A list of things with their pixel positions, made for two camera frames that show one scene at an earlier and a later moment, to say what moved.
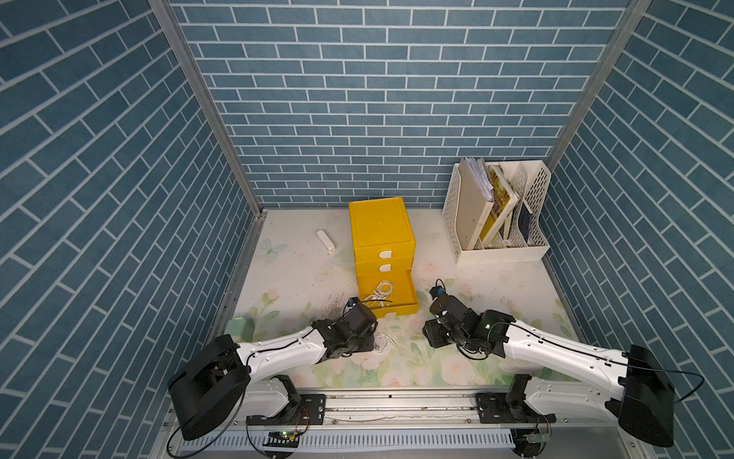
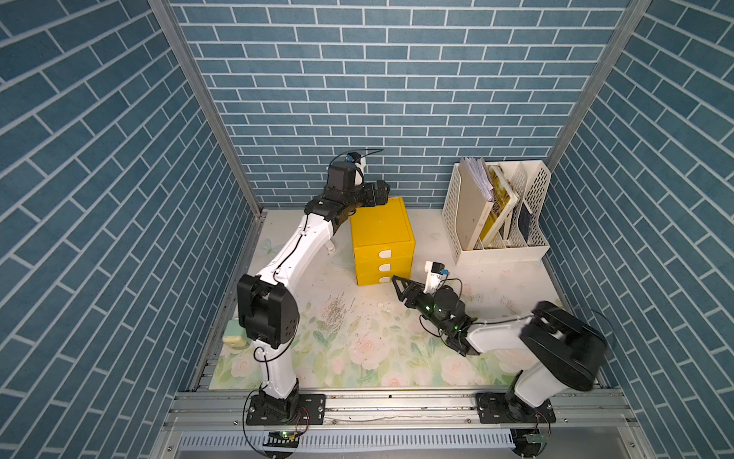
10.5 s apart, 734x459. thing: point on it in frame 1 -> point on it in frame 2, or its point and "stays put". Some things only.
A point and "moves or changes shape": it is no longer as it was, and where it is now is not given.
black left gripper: (369, 342) -> (369, 200)
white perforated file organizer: (498, 211) stays put
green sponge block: (241, 330) stays put
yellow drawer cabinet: (384, 244) moves or changes shape
